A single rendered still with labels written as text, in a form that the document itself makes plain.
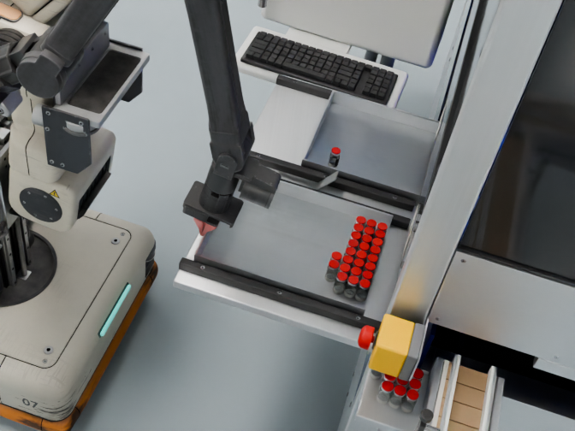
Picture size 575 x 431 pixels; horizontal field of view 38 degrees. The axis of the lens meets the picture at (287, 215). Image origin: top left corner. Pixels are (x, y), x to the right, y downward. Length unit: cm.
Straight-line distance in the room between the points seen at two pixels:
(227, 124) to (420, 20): 99
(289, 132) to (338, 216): 27
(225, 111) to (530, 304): 58
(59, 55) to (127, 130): 180
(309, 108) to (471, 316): 78
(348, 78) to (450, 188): 101
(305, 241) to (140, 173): 143
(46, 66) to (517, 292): 84
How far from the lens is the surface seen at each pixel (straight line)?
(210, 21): 128
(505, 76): 111
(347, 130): 196
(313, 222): 174
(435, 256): 134
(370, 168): 188
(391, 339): 140
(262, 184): 148
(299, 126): 195
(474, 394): 151
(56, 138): 175
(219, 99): 136
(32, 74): 147
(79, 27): 139
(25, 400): 228
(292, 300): 158
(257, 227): 171
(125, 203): 294
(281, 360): 258
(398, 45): 232
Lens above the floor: 215
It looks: 47 degrees down
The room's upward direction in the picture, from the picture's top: 11 degrees clockwise
